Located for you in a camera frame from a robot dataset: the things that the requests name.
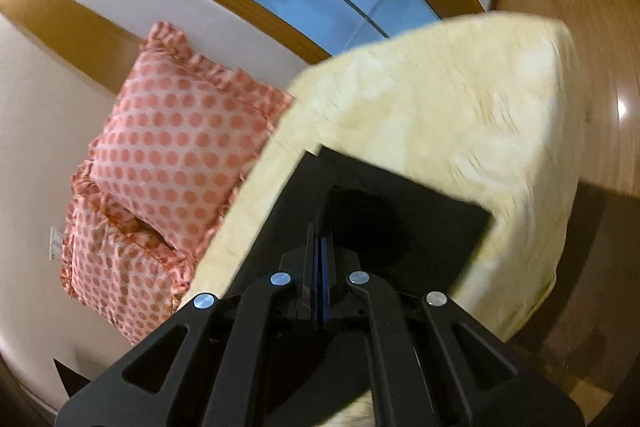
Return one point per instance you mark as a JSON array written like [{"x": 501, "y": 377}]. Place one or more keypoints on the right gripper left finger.
[{"x": 302, "y": 265}]

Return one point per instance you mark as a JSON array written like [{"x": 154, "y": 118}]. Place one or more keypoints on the white wall switch plate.
[{"x": 56, "y": 240}]

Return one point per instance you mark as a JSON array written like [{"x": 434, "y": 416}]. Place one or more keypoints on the pink polka dot pillow left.
[{"x": 117, "y": 265}]

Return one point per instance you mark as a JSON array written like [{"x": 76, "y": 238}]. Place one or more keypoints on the pink polka dot pillow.
[
  {"x": 117, "y": 265},
  {"x": 181, "y": 138}
]

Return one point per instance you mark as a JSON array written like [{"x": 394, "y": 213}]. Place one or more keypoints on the dark bedside furniture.
[{"x": 72, "y": 381}]

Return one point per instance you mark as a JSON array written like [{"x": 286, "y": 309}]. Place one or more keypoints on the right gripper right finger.
[{"x": 337, "y": 263}]

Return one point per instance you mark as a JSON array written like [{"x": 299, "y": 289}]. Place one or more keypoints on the pink polka dot pillow right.
[{"x": 181, "y": 138}]

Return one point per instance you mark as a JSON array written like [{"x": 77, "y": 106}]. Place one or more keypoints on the yellow patterned bed sheet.
[{"x": 483, "y": 109}]

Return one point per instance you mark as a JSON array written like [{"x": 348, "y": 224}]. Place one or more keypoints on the black pants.
[{"x": 416, "y": 239}]

